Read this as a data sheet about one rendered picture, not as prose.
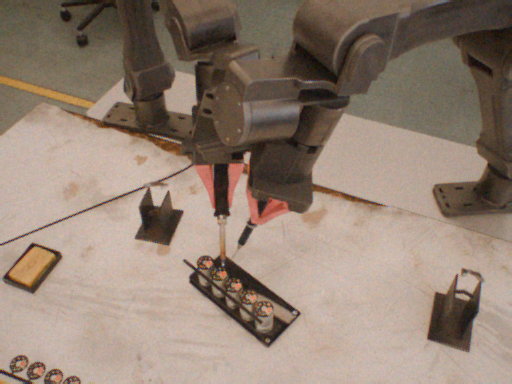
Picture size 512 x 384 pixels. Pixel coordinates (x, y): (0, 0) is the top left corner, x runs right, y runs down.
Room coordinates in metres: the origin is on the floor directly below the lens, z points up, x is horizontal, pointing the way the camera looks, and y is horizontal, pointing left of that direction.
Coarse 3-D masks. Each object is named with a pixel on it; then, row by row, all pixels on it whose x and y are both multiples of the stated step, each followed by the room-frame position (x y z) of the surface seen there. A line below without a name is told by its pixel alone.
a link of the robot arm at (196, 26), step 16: (160, 0) 0.63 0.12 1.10; (176, 0) 0.60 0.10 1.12; (192, 0) 0.61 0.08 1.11; (208, 0) 0.61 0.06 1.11; (224, 0) 0.62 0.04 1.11; (176, 16) 0.59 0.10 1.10; (192, 16) 0.59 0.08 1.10; (208, 16) 0.59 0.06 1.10; (224, 16) 0.60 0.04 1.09; (192, 32) 0.57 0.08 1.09; (208, 32) 0.58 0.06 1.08; (224, 32) 0.60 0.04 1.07; (192, 48) 0.58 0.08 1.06
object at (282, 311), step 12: (216, 264) 0.46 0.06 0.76; (228, 264) 0.46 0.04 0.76; (228, 276) 0.44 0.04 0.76; (240, 276) 0.44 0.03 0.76; (252, 288) 0.42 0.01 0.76; (264, 288) 0.42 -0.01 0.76; (264, 300) 0.40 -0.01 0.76; (276, 300) 0.40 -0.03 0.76; (228, 312) 0.38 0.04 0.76; (276, 312) 0.38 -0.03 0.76; (288, 312) 0.38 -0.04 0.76; (300, 312) 0.38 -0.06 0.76; (240, 324) 0.36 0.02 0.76; (288, 324) 0.36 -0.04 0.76; (276, 336) 0.34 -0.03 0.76
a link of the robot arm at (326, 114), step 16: (304, 96) 0.38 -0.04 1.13; (320, 96) 0.39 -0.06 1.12; (336, 96) 0.40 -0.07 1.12; (304, 112) 0.38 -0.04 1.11; (320, 112) 0.38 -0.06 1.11; (336, 112) 0.38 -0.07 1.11; (304, 128) 0.38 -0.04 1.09; (320, 128) 0.38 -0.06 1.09; (304, 144) 0.38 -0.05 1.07; (320, 144) 0.39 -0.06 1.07
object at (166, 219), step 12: (168, 192) 0.56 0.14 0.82; (144, 204) 0.55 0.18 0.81; (168, 204) 0.56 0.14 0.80; (144, 216) 0.54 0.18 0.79; (156, 216) 0.57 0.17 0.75; (168, 216) 0.55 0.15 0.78; (180, 216) 0.57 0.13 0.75; (144, 228) 0.53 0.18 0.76; (156, 228) 0.54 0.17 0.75; (168, 228) 0.54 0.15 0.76; (144, 240) 0.52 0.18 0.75; (156, 240) 0.51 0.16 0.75; (168, 240) 0.51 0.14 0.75
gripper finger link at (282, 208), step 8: (248, 176) 0.40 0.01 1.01; (248, 184) 0.39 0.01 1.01; (248, 192) 0.38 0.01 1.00; (248, 200) 0.39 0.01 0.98; (256, 200) 0.39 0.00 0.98; (256, 208) 0.40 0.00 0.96; (280, 208) 0.39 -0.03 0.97; (256, 216) 0.40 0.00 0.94; (264, 216) 0.40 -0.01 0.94; (272, 216) 0.40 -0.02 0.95
